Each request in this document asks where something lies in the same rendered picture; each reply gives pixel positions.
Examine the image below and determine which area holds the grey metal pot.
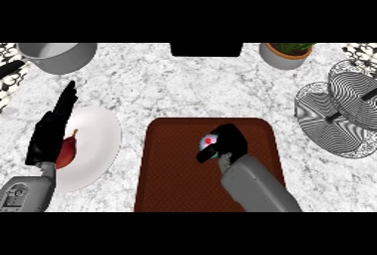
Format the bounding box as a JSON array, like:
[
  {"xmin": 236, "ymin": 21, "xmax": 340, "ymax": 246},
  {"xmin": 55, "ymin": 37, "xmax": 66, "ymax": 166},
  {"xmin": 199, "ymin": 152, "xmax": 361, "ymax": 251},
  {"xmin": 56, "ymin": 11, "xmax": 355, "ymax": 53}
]
[{"xmin": 16, "ymin": 43, "xmax": 99, "ymax": 76}]

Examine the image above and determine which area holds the black rectangular appliance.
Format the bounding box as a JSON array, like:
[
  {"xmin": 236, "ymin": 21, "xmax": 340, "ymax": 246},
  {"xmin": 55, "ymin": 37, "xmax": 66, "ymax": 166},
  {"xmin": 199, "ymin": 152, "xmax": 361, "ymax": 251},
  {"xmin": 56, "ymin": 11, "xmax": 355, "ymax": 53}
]
[{"xmin": 170, "ymin": 43, "xmax": 244, "ymax": 58}]

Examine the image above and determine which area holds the grey potted green plant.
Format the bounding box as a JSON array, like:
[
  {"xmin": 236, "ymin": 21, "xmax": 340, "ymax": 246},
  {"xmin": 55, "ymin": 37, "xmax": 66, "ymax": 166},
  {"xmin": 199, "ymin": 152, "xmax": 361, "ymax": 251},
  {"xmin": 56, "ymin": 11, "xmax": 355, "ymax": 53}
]
[{"xmin": 257, "ymin": 43, "xmax": 316, "ymax": 71}]

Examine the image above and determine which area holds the black and white patterned cloth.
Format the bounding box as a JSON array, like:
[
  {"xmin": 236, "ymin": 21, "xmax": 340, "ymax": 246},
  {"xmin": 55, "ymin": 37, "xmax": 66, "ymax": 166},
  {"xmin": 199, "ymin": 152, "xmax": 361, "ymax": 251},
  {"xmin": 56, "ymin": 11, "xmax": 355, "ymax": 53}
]
[{"xmin": 0, "ymin": 43, "xmax": 32, "ymax": 114}]

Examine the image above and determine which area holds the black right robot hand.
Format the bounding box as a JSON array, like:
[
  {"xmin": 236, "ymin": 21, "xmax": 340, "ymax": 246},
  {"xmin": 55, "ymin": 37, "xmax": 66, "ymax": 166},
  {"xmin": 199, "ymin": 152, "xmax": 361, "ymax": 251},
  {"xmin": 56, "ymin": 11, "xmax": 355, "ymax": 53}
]
[{"xmin": 193, "ymin": 123, "xmax": 248, "ymax": 164}]

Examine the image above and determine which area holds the white round plate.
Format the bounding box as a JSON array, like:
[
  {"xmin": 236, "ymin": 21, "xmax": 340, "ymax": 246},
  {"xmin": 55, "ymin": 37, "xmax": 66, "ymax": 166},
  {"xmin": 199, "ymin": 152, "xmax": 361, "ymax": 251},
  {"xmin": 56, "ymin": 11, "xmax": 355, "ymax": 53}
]
[{"xmin": 52, "ymin": 106, "xmax": 123, "ymax": 193}]

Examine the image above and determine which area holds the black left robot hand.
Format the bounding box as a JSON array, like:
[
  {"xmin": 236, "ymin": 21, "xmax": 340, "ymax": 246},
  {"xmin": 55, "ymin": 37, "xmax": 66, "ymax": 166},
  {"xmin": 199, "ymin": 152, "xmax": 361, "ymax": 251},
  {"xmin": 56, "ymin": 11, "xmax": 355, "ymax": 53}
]
[{"xmin": 23, "ymin": 80, "xmax": 80, "ymax": 166}]

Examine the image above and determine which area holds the brown rectangular tray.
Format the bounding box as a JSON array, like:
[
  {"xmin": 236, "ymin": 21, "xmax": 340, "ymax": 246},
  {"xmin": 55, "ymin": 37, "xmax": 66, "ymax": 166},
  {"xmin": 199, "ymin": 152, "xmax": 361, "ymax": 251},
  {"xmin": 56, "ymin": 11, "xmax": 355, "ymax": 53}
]
[{"xmin": 133, "ymin": 117, "xmax": 287, "ymax": 213}]

